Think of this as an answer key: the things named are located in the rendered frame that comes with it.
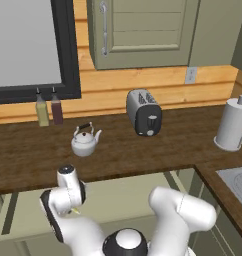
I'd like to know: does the open olive green drawer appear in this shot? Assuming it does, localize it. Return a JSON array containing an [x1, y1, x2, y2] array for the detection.
[[0, 168, 202, 256]]

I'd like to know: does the silver and black toaster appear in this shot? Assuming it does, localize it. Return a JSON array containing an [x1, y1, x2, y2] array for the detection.
[[125, 88, 163, 137]]

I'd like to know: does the dark red sauce bottle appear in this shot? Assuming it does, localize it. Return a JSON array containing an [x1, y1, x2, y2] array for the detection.
[[50, 86, 65, 126]]

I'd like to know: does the yellow-green oil bottle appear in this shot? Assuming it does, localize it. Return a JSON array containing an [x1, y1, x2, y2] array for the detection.
[[34, 87, 50, 128]]

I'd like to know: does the olive green cupboard door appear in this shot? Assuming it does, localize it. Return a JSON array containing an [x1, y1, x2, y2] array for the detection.
[[86, 0, 201, 71]]

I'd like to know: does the white paper towel roll holder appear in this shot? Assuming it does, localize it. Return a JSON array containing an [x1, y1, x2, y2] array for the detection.
[[213, 94, 242, 153]]

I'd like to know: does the black framed window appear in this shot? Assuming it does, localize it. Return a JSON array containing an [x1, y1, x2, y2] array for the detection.
[[0, 0, 82, 105]]

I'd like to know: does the steel sink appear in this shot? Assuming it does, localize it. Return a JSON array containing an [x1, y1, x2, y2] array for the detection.
[[215, 165, 242, 214]]

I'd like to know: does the olive green base cupboard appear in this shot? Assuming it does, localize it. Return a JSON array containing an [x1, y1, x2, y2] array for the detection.
[[187, 168, 242, 256]]

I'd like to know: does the white kettle with black handle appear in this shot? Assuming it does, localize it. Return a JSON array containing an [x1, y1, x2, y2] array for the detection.
[[70, 121, 103, 158]]

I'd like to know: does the grey wall socket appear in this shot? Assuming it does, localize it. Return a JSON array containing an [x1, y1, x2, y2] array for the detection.
[[184, 66, 199, 85]]

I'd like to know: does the silver cupboard door handle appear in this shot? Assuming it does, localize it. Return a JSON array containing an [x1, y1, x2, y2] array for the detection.
[[99, 0, 109, 57]]

